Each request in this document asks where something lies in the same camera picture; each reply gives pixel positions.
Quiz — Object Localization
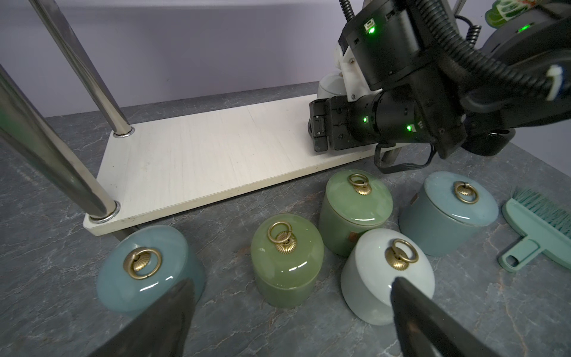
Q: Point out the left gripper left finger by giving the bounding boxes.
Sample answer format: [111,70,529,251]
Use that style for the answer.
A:
[91,279,196,356]

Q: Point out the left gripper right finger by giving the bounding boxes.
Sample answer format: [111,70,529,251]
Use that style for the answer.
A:
[390,278,497,356]

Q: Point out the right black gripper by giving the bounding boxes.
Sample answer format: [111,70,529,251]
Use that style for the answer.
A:
[308,86,446,154]

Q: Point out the small blue tea canister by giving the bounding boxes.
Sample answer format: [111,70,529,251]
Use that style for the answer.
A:
[96,226,206,318]

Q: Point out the large white tea canister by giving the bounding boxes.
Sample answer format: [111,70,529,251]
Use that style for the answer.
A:
[341,228,435,326]

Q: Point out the large green tea canister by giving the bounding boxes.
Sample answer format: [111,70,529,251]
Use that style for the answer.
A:
[318,169,393,257]

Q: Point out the large light blue tea canister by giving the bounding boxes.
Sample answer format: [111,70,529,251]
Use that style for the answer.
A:
[399,171,499,257]

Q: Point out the small green tea canister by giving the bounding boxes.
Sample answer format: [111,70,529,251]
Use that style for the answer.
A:
[251,214,325,309]

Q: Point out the small white tea canister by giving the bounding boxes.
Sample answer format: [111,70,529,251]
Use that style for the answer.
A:
[317,71,347,99]

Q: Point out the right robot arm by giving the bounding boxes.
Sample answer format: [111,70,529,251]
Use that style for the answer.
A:
[308,1,570,174]

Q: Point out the white two-tier shelf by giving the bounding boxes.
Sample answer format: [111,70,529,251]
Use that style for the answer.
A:
[1,1,374,236]

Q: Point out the potted plant with pink flower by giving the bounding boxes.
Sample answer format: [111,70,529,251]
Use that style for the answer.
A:
[484,0,544,29]

